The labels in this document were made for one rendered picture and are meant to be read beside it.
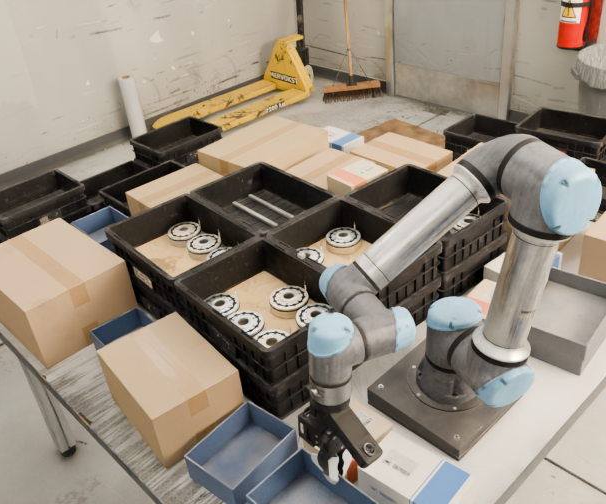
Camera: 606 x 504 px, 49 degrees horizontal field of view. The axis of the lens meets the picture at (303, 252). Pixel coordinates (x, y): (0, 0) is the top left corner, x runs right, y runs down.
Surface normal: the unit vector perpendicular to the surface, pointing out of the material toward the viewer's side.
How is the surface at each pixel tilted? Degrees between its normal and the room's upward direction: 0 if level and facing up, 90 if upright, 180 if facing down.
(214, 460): 0
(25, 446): 0
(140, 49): 90
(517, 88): 90
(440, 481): 0
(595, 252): 90
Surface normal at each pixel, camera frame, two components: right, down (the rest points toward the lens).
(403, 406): -0.07, -0.80
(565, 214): 0.44, 0.40
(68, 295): 0.70, 0.34
